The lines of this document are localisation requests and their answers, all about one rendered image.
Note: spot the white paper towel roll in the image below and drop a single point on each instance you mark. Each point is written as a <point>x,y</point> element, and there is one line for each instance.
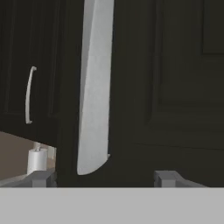
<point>37,160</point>

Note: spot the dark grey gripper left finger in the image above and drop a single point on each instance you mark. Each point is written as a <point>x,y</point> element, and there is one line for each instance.
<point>39,178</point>

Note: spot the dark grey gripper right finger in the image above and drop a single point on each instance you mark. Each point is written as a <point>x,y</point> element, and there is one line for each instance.
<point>169,179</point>

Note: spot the black open cabinet door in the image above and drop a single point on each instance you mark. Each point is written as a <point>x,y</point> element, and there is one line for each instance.
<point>67,87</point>

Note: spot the black panelled cabinet door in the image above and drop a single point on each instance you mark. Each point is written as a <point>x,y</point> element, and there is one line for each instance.
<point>169,87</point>

